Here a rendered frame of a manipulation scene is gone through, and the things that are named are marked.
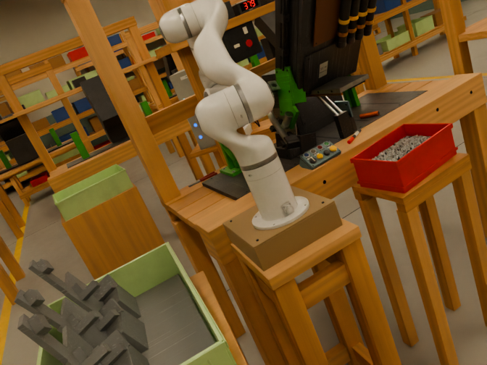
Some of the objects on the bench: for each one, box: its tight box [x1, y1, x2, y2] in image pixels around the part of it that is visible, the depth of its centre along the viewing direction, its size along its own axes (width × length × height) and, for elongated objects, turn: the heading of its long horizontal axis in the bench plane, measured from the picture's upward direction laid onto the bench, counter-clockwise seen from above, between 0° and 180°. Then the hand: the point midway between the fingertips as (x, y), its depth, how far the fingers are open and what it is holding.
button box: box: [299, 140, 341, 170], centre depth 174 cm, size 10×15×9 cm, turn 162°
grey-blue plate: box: [334, 101, 357, 131], centre depth 193 cm, size 10×2×14 cm, turn 72°
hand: (271, 89), depth 193 cm, fingers closed on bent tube, 3 cm apart
